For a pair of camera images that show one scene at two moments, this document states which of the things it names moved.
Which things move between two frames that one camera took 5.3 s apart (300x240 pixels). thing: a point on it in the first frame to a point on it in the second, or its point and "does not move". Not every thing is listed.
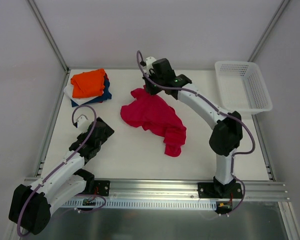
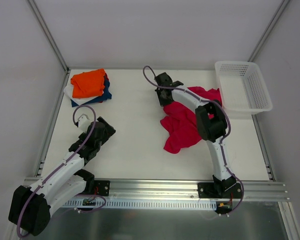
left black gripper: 103,129 does not move
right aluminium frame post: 268,30 does not move
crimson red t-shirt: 152,112 to 181,129
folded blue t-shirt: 106,95 does not move
